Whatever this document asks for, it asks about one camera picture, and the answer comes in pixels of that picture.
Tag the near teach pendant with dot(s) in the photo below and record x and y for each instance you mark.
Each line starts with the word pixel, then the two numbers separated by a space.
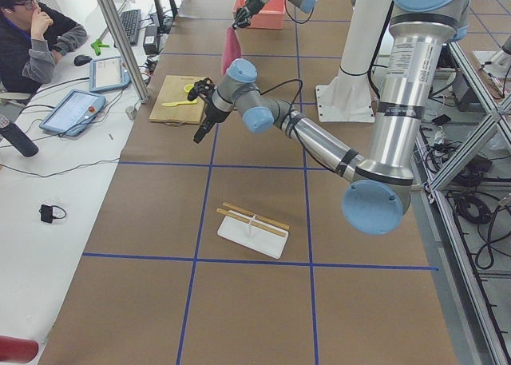
pixel 74 113

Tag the far teach pendant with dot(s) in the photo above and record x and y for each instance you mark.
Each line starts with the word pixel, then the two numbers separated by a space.
pixel 106 74

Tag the wooden cutting board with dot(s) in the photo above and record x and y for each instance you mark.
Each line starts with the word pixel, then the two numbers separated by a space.
pixel 172 90

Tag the red cylinder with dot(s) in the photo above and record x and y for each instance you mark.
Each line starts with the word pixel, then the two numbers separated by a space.
pixel 15 350

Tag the white rack tray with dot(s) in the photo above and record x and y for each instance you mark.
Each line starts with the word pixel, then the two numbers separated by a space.
pixel 254 238

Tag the teach pendant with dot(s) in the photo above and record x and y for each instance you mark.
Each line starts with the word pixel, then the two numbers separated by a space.
pixel 106 74
pixel 74 113

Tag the black water bottle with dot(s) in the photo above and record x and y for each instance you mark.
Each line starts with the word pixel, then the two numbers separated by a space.
pixel 18 139

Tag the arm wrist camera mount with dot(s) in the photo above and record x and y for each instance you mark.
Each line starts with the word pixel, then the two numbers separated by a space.
pixel 203 89

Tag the black computer mouse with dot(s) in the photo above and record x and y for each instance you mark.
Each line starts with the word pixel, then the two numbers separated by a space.
pixel 81 60

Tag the seated person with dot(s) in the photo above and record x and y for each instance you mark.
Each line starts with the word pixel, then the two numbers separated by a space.
pixel 34 38

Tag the pink grey-edged cloth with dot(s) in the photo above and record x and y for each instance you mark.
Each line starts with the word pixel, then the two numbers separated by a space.
pixel 231 50

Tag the left wooden rack rod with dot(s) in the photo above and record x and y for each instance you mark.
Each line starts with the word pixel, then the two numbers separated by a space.
pixel 233 208

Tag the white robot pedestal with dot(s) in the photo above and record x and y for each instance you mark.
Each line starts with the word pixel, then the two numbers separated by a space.
pixel 347 98

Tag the green plastic clamp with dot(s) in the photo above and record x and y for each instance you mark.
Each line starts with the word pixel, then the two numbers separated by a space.
pixel 98 45

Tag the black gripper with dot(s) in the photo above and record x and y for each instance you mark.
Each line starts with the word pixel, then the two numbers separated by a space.
pixel 214 116
pixel 248 7

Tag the pink plastic bin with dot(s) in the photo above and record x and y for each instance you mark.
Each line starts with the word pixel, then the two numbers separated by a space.
pixel 270 17

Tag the aluminium frame post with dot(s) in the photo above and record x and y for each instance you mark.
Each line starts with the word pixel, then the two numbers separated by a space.
pixel 111 16

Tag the black keyboard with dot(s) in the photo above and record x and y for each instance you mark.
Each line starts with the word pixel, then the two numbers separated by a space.
pixel 131 23

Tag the yellow plastic knife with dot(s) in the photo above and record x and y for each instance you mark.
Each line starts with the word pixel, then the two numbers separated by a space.
pixel 176 103

